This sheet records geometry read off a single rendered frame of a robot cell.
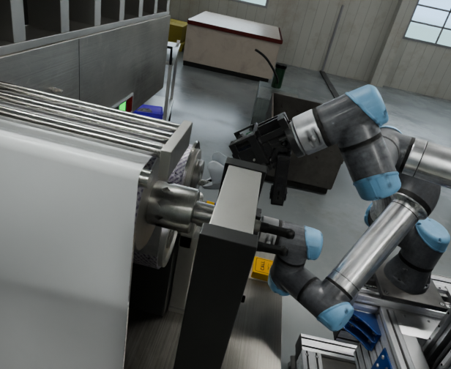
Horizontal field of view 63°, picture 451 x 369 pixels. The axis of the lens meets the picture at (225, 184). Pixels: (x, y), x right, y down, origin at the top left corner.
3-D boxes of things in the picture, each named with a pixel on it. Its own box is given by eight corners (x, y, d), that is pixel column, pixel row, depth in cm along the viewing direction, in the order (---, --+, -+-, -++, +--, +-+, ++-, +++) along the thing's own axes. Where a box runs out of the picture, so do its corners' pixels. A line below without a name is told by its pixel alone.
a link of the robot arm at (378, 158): (408, 175, 70) (387, 121, 69) (401, 197, 61) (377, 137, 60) (368, 186, 75) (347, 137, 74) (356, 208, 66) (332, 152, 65)
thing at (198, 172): (200, 185, 83) (193, 200, 76) (192, 183, 83) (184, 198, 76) (206, 154, 79) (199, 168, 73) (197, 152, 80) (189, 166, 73)
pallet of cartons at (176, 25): (190, 45, 864) (193, 23, 840) (182, 52, 783) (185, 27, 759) (134, 33, 863) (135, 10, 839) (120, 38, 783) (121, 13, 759)
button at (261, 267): (274, 283, 105) (276, 277, 104) (250, 277, 105) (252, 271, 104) (275, 267, 111) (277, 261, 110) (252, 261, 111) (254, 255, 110)
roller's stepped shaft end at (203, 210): (232, 237, 51) (236, 219, 49) (189, 227, 51) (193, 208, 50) (235, 224, 54) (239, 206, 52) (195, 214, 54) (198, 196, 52)
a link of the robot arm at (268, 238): (271, 237, 94) (270, 258, 87) (254, 233, 94) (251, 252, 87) (279, 213, 91) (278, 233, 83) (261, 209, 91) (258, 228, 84)
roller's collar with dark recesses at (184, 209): (185, 243, 51) (192, 204, 47) (143, 232, 51) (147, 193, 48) (195, 217, 56) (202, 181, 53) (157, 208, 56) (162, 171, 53)
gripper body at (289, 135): (230, 133, 74) (286, 107, 70) (250, 168, 77) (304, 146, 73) (225, 148, 67) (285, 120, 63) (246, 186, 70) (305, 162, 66)
